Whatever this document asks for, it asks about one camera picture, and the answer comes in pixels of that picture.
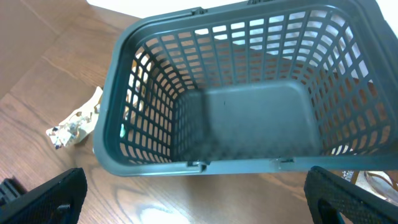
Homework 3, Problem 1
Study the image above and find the dark grey plastic basket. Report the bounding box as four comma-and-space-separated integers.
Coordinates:
93, 1, 397, 177

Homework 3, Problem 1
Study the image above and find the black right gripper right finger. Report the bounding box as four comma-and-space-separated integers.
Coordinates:
304, 166, 397, 223

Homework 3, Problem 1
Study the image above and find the beige snack bag right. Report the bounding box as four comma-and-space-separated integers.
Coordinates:
337, 170, 397, 206

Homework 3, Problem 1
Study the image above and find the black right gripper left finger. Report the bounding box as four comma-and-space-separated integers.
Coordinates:
1, 168, 88, 224

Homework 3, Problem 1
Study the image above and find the beige snack bag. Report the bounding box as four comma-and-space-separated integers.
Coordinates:
337, 170, 397, 206
45, 86, 103, 149

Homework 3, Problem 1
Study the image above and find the beige snack bag upper left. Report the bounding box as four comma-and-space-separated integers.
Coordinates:
45, 86, 103, 149

